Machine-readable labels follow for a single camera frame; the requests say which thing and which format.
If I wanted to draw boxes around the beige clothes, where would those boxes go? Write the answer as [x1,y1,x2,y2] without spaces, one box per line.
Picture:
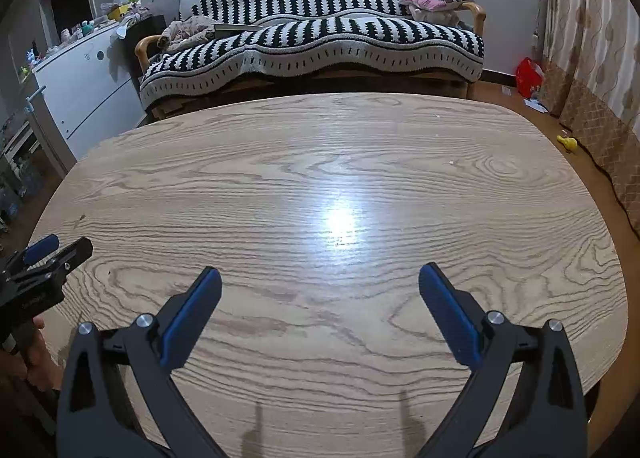
[157,20,218,53]

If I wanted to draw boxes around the red bag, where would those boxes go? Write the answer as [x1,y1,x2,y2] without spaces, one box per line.
[515,57,543,99]

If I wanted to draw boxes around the beige patterned curtain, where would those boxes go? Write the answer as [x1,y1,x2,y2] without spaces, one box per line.
[542,0,640,239]

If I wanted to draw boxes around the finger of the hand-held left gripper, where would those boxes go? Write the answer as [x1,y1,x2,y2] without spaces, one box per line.
[5,234,61,271]
[12,237,94,289]

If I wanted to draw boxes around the black white patterned sofa cover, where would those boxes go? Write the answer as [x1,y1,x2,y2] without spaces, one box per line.
[139,0,486,112]

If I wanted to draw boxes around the black cabinet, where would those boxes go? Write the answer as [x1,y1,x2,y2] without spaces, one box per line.
[122,15,168,89]

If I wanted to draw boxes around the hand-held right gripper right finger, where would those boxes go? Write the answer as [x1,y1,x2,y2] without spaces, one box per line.
[417,262,587,458]

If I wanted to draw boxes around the white shelf rack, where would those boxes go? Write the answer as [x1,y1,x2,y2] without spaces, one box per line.
[0,121,43,224]

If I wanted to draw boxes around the pink cushion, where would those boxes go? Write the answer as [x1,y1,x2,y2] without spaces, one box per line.
[399,0,476,15]

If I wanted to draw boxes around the pale blue handle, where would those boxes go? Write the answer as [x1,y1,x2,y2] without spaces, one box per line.
[25,86,47,114]

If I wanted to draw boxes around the white dresser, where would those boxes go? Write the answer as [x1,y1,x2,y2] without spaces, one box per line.
[31,26,148,159]

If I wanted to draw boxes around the black floor cable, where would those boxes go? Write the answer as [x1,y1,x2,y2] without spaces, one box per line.
[560,125,640,241]

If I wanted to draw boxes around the person's left hand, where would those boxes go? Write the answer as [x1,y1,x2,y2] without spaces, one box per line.
[21,317,64,392]

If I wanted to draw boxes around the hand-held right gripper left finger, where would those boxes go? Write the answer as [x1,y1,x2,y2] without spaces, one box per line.
[56,265,226,458]

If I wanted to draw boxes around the wooden sofa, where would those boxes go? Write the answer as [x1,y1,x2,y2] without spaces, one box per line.
[135,0,488,119]

